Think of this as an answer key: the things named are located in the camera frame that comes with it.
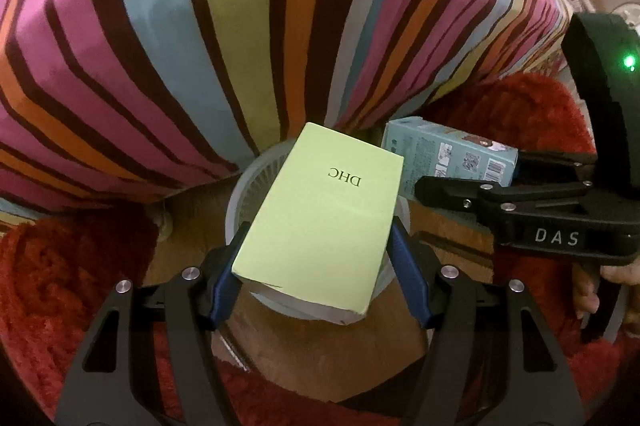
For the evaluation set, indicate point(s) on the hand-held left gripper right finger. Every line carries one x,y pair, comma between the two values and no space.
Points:
412,271

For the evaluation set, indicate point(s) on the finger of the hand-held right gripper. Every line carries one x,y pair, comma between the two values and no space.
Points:
550,168
450,193

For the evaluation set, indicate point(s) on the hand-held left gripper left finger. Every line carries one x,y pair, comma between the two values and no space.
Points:
222,291

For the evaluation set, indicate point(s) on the teal printed box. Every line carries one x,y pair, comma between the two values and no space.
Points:
450,150

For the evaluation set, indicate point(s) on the white plastic mesh basket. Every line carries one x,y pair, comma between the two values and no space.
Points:
250,191

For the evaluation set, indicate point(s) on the large light green box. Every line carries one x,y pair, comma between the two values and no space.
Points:
320,216

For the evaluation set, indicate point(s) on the person's right hand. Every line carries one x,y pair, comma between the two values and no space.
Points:
586,291

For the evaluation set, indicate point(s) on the white bed foot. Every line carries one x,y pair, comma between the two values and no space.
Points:
164,226

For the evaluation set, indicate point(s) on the floral bedcover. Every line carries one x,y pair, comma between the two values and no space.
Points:
557,35

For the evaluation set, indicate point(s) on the red shaggy rug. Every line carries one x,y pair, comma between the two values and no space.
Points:
50,271

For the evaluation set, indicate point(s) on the striped bedsheet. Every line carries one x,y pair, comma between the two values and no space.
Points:
150,30

